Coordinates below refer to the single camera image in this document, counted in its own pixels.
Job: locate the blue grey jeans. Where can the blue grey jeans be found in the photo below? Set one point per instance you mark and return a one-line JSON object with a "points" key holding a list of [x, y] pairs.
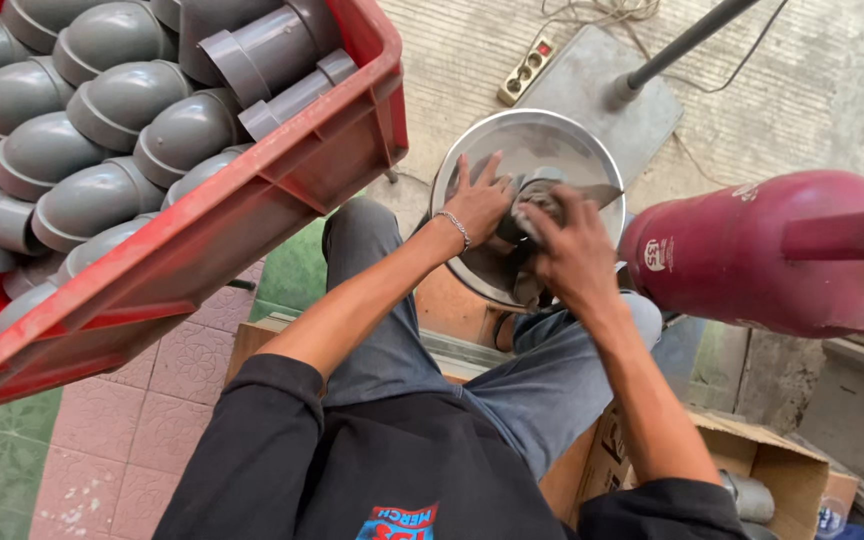
{"points": [[402, 352]]}

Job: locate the person's right hand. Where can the person's right hand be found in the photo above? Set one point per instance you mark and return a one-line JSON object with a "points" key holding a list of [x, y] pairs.
{"points": [[578, 251]]}

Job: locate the grey metal stand base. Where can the grey metal stand base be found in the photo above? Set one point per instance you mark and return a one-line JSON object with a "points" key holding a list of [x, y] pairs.
{"points": [[597, 124]]}

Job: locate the grey pipe piece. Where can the grey pipe piece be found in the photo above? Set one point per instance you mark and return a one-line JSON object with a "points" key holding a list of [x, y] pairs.
{"points": [[748, 496]]}

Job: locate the grey stand pole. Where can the grey stand pole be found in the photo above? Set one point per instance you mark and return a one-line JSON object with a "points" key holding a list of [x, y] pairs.
{"points": [[683, 45]]}

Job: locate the person's left hand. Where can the person's left hand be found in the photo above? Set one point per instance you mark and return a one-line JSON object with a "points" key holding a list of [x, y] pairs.
{"points": [[481, 210]]}

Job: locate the maroon gas cylinder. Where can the maroon gas cylinder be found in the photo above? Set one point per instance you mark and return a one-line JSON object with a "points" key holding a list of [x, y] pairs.
{"points": [[747, 247]]}

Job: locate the red plastic crate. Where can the red plastic crate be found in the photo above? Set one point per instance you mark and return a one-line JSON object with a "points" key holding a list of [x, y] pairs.
{"points": [[237, 225]]}

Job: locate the dark sandal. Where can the dark sandal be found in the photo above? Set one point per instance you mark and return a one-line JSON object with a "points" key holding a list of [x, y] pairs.
{"points": [[503, 331]]}

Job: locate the heap of grey pipe elbows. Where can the heap of grey pipe elbows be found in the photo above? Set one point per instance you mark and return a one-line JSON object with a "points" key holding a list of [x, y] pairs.
{"points": [[102, 135]]}

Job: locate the brown cardboard box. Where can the brown cardboard box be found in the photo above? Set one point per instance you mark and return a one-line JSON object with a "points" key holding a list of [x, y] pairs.
{"points": [[777, 465]]}

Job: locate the person's right fingers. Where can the person's right fingers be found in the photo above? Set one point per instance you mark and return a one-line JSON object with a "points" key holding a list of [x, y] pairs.
{"points": [[552, 214]]}

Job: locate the clear plastic cup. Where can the clear plastic cup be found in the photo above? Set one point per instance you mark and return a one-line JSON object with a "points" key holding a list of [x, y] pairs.
{"points": [[831, 516]]}

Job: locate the black printed shirt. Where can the black printed shirt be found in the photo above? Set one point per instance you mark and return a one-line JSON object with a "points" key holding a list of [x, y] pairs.
{"points": [[372, 472]]}

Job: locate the round steel basin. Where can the round steel basin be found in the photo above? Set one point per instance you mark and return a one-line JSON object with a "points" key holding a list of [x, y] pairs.
{"points": [[544, 139]]}

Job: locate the beige power strip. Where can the beige power strip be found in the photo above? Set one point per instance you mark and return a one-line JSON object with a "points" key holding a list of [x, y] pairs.
{"points": [[526, 71]]}

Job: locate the person's left fingers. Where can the person's left fingers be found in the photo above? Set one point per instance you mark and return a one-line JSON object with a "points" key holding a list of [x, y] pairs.
{"points": [[490, 169]]}

